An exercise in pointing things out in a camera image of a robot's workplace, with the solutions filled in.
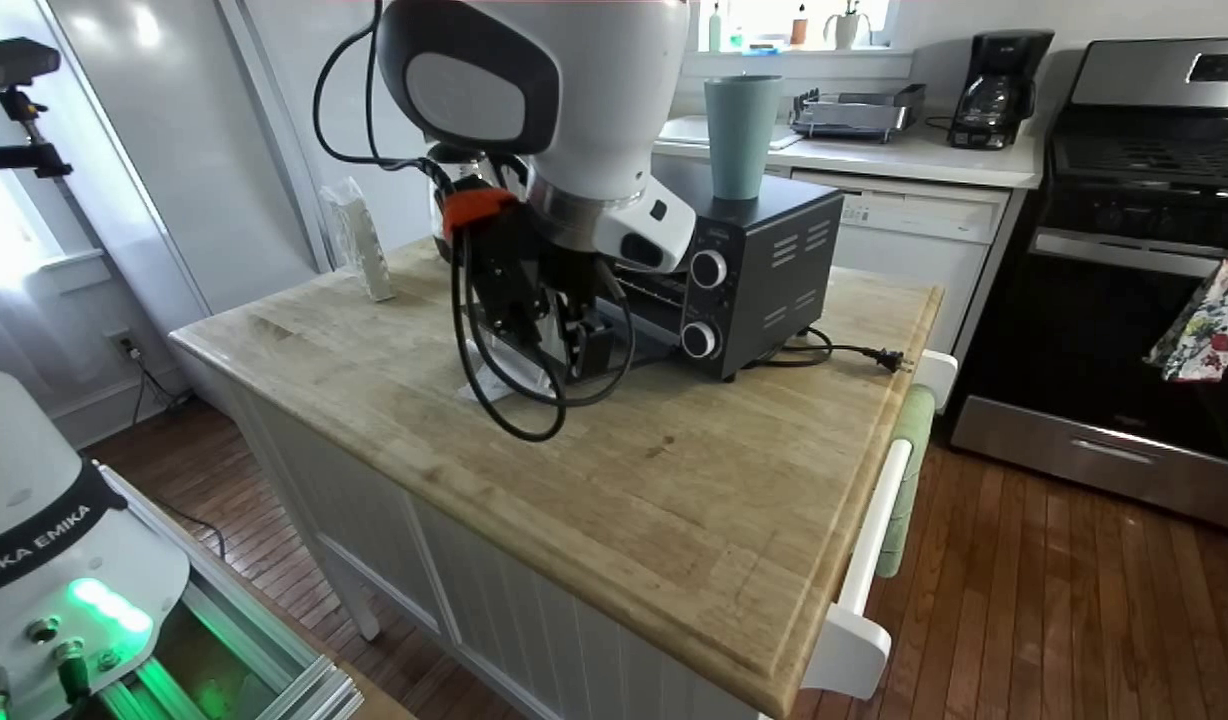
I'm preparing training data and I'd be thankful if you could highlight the stove drawer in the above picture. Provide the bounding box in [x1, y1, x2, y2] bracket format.
[950, 394, 1228, 536]

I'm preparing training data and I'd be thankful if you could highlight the black cable with plug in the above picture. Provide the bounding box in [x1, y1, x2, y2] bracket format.
[742, 325, 915, 376]

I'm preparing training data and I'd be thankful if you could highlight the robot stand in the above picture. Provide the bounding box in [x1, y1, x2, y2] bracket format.
[82, 462, 365, 720]

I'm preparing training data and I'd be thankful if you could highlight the white towel rail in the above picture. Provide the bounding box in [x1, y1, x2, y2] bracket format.
[798, 349, 960, 701]

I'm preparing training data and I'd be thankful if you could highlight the green towel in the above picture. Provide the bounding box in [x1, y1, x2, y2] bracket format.
[873, 384, 937, 580]

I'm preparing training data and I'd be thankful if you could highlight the black coffee maker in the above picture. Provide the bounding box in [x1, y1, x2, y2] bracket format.
[948, 30, 1056, 152]

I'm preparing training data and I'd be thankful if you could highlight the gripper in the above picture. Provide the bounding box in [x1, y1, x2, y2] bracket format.
[470, 205, 591, 346]

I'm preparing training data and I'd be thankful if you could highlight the clear plastic packet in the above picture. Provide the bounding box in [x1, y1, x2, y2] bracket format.
[319, 177, 397, 304]

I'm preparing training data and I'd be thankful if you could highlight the mini oven door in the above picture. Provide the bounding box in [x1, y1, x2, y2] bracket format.
[571, 316, 683, 387]

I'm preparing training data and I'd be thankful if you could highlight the stove oven door handle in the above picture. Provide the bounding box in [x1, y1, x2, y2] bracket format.
[1032, 229, 1228, 280]

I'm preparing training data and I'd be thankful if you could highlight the black mini oven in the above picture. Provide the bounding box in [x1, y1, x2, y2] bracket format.
[571, 170, 846, 387]

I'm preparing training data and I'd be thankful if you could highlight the grey dish rack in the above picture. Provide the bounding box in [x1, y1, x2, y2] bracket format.
[788, 84, 927, 142]

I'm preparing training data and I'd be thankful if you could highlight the camera on mount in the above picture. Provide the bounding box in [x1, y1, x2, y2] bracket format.
[0, 37, 74, 182]

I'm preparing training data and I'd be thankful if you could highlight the glass kettle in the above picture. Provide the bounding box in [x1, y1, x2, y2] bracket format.
[429, 143, 531, 267]

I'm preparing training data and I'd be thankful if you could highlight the stainless steel stove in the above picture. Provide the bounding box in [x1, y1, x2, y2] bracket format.
[949, 37, 1228, 536]

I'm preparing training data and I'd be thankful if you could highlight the floral kitchen towel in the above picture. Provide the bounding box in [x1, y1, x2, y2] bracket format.
[1144, 257, 1228, 384]

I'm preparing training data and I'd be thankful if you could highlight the white plant pot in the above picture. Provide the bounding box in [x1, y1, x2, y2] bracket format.
[824, 0, 875, 52]

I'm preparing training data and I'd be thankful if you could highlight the teal plastic cup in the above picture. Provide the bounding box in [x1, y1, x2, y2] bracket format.
[703, 75, 784, 202]

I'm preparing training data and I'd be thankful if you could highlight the white dishwasher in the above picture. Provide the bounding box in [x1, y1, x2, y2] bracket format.
[789, 167, 1027, 358]

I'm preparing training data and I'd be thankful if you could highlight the white plastic wrapper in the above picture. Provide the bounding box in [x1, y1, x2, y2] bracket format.
[458, 338, 557, 403]

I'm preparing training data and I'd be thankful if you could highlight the stove oven door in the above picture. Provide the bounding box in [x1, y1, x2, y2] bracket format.
[964, 228, 1228, 466]

